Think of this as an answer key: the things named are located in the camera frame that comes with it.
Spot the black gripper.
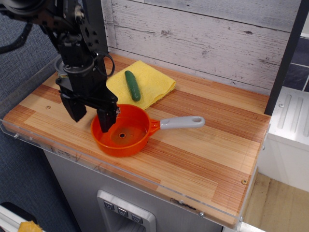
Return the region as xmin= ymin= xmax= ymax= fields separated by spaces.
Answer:
xmin=56 ymin=68 xmax=120 ymax=133

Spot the orange pan with grey handle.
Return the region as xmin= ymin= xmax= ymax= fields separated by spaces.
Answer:
xmin=91 ymin=104 xmax=205 ymax=157

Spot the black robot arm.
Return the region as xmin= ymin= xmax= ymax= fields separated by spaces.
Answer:
xmin=0 ymin=0 xmax=119 ymax=132

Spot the green toy cucumber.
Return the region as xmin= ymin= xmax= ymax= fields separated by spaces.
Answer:
xmin=125 ymin=71 xmax=141 ymax=102

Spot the peas and carrots can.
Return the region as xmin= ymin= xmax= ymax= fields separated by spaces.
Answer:
xmin=54 ymin=56 xmax=68 ymax=78

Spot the yellow folded cloth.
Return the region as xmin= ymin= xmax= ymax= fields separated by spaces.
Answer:
xmin=107 ymin=60 xmax=176 ymax=110

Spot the silver toy fridge cabinet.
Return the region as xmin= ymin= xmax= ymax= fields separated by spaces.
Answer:
xmin=45 ymin=151 xmax=223 ymax=232

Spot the grey dispenser panel with buttons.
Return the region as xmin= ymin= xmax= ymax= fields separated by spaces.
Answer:
xmin=97 ymin=190 xmax=157 ymax=232

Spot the yellow sponge piece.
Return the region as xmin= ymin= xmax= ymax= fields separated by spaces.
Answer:
xmin=18 ymin=221 xmax=43 ymax=232

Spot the white toy sink counter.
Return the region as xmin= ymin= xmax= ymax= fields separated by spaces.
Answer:
xmin=257 ymin=87 xmax=309 ymax=191

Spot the black sleeved cable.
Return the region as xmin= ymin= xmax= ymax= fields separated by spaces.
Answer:
xmin=0 ymin=23 xmax=33 ymax=54

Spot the black vertical post right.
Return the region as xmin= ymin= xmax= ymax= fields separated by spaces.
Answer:
xmin=264 ymin=0 xmax=309 ymax=116

